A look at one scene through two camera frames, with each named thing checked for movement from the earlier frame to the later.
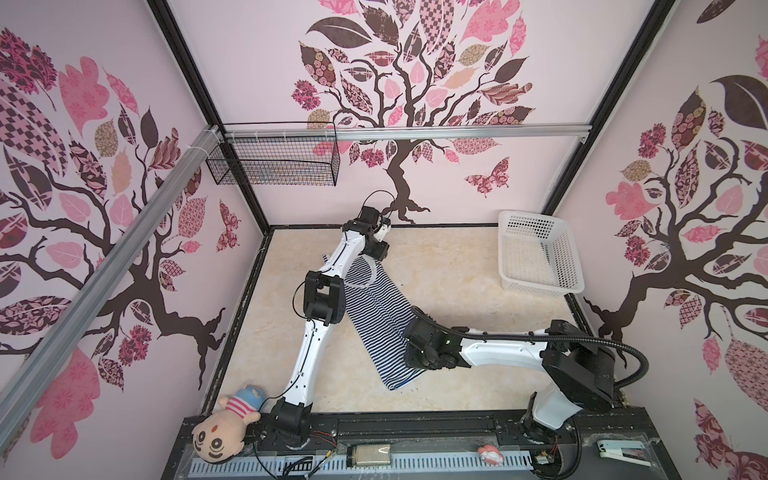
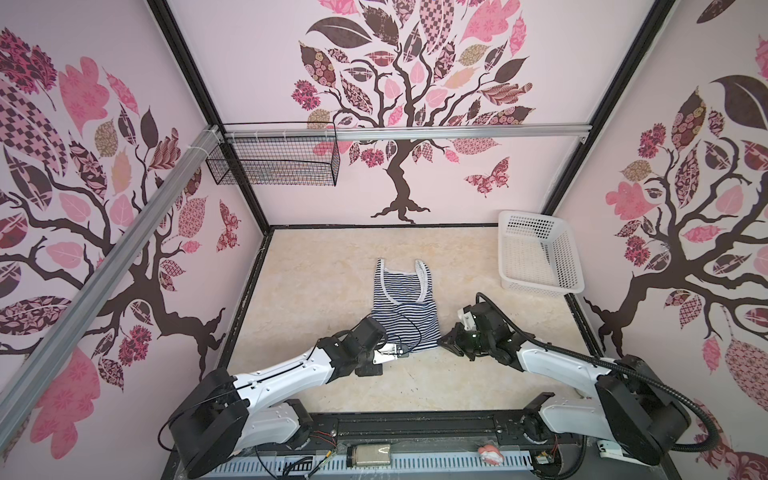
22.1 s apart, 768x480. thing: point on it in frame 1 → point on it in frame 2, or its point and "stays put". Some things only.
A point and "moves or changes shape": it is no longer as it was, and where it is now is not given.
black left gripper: (377, 252) → (370, 371)
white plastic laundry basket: (537, 254) stays put
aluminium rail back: (403, 131) stays put
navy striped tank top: (375, 308) moves or changes shape
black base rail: (559, 445) stays put
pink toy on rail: (491, 455) stays put
